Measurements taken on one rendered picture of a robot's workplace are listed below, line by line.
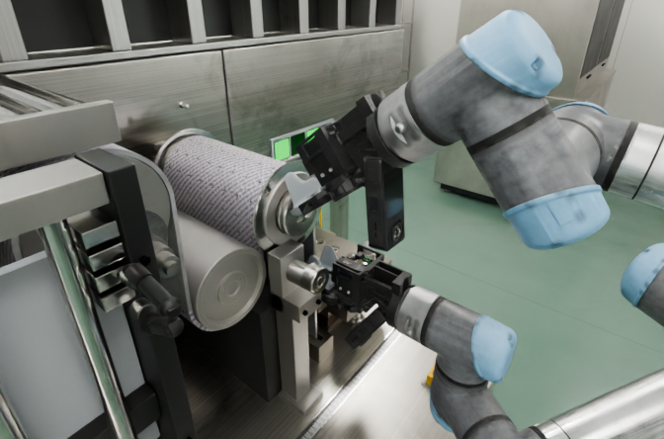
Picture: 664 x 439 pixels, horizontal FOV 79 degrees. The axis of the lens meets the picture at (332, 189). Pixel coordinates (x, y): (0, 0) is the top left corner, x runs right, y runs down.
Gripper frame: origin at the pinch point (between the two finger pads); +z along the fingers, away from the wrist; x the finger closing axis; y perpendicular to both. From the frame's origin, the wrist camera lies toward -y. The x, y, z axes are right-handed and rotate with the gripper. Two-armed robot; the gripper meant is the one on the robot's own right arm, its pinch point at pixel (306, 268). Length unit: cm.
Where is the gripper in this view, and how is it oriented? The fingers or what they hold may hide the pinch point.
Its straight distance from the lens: 74.8
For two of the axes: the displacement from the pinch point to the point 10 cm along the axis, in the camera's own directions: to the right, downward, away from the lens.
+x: -6.2, 3.4, -7.1
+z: -7.8, -2.7, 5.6
